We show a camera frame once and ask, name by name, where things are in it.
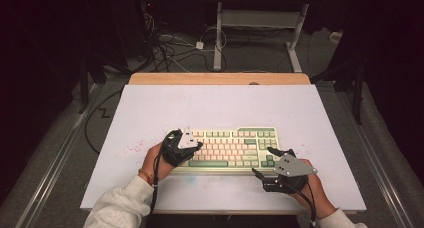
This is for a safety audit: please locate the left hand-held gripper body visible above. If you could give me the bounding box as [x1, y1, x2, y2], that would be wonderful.
[160, 127, 201, 168]

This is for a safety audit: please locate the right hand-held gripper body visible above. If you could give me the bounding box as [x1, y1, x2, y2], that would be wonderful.
[261, 148, 319, 195]

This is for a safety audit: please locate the cream and green keyboard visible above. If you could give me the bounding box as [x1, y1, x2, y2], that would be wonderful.
[165, 126, 285, 176]

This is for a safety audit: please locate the person's left hand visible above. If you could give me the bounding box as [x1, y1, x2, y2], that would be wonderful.
[138, 142, 176, 186]

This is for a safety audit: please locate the person's right hand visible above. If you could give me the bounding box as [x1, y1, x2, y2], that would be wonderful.
[292, 158, 338, 220]

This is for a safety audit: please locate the white table cover board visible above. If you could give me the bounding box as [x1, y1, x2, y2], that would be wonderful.
[80, 84, 367, 212]

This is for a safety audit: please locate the black metal stand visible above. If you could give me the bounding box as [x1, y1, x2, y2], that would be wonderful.
[310, 54, 367, 126]
[77, 52, 108, 115]

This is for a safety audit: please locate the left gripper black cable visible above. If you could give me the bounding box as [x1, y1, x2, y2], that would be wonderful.
[148, 152, 163, 216]

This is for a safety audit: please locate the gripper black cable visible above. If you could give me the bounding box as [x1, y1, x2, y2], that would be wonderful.
[285, 182, 318, 228]
[148, 152, 163, 216]

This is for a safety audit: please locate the orange wrist bracelet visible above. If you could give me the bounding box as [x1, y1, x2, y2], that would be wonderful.
[137, 168, 154, 186]

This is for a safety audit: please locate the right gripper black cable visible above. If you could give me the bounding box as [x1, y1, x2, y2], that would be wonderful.
[285, 182, 318, 228]

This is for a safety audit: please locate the metal floor rail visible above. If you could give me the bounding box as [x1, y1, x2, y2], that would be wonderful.
[14, 82, 105, 228]
[335, 87, 415, 228]

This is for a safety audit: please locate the long black floor cable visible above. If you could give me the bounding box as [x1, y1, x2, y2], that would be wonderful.
[83, 89, 123, 156]

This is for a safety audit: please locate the tangle of floor cables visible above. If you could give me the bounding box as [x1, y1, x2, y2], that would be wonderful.
[142, 11, 228, 73]

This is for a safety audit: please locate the white metal desk frame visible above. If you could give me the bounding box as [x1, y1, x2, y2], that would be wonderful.
[199, 0, 355, 73]

